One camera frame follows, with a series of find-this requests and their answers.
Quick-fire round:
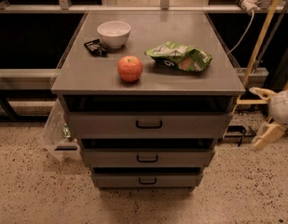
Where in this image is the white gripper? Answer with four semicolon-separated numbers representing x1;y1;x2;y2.
249;87;288;150

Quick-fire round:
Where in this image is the grey top drawer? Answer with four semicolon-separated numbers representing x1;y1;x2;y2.
65;95;232;139

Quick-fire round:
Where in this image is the grey drawer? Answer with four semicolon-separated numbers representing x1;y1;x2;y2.
65;95;232;139
82;138;214;168
91;167;202;189

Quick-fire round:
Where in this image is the grey drawer cabinet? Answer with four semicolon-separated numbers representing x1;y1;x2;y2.
50;10;246;191

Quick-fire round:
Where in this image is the grey middle drawer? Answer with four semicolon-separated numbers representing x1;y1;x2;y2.
82;138;214;168

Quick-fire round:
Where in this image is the grey bottom drawer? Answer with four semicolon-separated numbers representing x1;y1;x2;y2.
91;167;202;189

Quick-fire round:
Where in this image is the green chip bag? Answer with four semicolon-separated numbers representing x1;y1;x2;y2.
144;42;213;72

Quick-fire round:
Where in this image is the red apple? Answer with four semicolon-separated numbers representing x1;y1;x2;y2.
117;56;143;82

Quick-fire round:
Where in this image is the white ceramic bowl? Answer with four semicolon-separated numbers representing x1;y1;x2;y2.
97;21;131;49

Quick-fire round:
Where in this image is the small black snack packet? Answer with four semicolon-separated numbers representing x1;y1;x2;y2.
84;39;107;57

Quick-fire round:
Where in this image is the clear plastic bag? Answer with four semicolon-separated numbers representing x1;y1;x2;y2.
41;100;81;161

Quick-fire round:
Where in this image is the white power cable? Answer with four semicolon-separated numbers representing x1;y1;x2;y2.
226;9;255;56

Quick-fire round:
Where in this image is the yellow ladder frame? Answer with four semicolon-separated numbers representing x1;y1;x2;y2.
222;0;288;141

